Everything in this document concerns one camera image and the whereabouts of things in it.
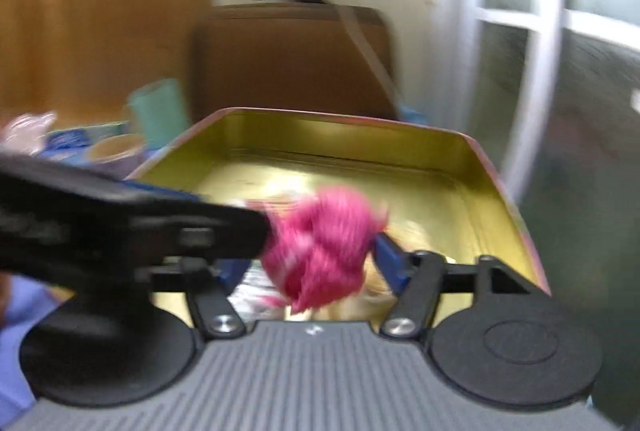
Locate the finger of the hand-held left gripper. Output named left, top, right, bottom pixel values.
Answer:
left=125, top=195, right=273, bottom=263

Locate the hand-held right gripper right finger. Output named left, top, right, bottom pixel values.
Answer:
left=374, top=233, right=532, bottom=340

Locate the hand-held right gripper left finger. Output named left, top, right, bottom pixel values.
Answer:
left=150, top=255, right=252, bottom=340

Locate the pink tin box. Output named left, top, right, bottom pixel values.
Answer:
left=124, top=107, right=552, bottom=323

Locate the small white tissue packet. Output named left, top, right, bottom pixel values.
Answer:
left=235, top=268, right=287, bottom=318

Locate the food can with red label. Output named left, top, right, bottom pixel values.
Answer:
left=84, top=134, right=147, bottom=178

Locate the wrapped stack of plastic cups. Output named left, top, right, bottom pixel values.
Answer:
left=0, top=111, right=59, bottom=157

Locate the green plastic cup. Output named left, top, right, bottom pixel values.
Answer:
left=127, top=78, right=194, bottom=148

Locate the blue printed cloth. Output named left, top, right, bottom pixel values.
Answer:
left=0, top=275, right=57, bottom=428

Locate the brown chair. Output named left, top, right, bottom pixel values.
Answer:
left=192, top=3, right=402, bottom=122

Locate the white cable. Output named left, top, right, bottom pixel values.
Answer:
left=336, top=5, right=402, bottom=108

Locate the white window frame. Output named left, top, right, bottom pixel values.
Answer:
left=450, top=0, right=640, bottom=262

